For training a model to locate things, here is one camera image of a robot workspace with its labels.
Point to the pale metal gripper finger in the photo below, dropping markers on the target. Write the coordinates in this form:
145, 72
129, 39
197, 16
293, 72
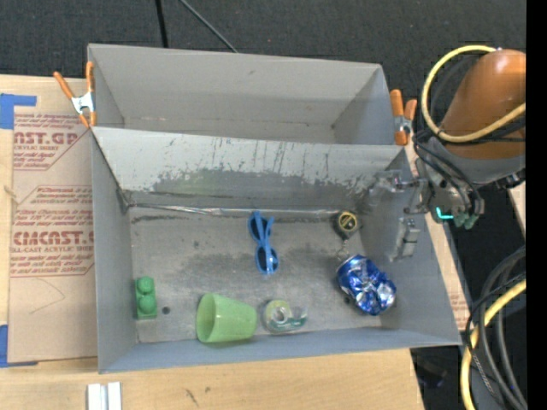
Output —
406, 239
386, 184

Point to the crushed blue can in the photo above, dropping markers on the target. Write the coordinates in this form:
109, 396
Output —
365, 284

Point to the blue sunglasses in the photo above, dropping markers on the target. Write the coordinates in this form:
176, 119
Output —
264, 246

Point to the green clear tape dispenser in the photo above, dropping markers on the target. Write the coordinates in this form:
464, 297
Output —
282, 316

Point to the grey metal bin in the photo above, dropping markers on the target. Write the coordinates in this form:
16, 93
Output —
239, 246

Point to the green plastic cup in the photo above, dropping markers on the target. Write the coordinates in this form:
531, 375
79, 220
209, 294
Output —
226, 319

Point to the green toy block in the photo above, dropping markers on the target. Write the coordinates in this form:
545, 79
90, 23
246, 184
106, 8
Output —
145, 298

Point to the brown cardboard board red print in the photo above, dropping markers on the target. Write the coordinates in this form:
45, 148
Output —
51, 271

